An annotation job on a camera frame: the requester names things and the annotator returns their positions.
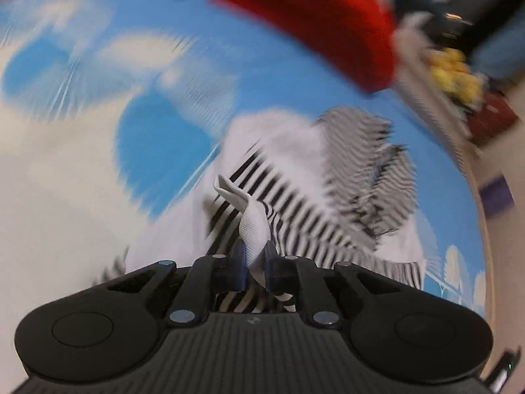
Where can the blue white printed bedsheet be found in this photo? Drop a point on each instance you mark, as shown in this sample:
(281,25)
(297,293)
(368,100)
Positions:
(82,172)

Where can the purple box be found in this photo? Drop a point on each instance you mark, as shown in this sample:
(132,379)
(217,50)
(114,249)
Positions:
(497,196)

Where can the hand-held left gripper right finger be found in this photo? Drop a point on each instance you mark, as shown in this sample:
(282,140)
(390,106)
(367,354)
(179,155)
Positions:
(271,263)

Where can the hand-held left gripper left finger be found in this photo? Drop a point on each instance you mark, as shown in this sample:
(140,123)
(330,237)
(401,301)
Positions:
(237,266)

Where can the dark brown box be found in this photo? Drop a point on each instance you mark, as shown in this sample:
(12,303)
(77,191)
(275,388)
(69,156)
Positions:
(494,117)

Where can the red blanket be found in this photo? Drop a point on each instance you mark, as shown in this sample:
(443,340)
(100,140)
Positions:
(320,20)

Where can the yellow plush toy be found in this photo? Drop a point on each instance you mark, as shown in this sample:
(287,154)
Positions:
(455,76)

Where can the black white striped shirt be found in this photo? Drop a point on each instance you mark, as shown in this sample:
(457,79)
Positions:
(287,152)

